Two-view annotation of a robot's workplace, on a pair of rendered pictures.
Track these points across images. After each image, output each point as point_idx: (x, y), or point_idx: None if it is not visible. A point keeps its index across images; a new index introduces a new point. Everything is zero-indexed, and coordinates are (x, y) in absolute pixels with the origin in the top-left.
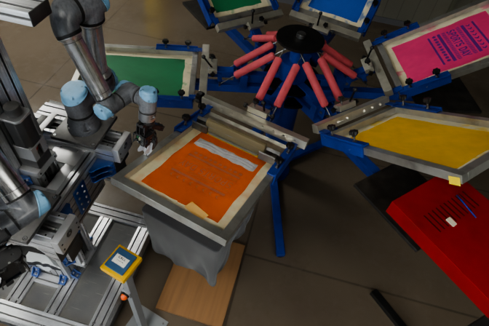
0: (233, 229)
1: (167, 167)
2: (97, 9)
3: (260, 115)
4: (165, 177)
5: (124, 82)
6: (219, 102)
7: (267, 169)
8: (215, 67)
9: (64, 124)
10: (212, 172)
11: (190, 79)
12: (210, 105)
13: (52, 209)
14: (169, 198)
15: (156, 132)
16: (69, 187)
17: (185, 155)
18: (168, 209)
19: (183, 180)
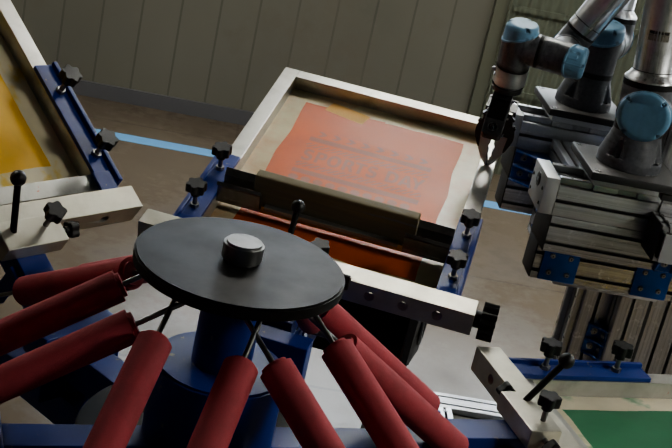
0: (279, 78)
1: (437, 170)
2: None
3: None
4: (429, 154)
5: (578, 44)
6: (422, 291)
7: None
8: (514, 398)
9: (661, 167)
10: (350, 173)
11: (574, 432)
12: None
13: (544, 106)
14: (399, 125)
15: (484, 111)
16: (564, 155)
17: (421, 198)
18: (390, 94)
19: (394, 152)
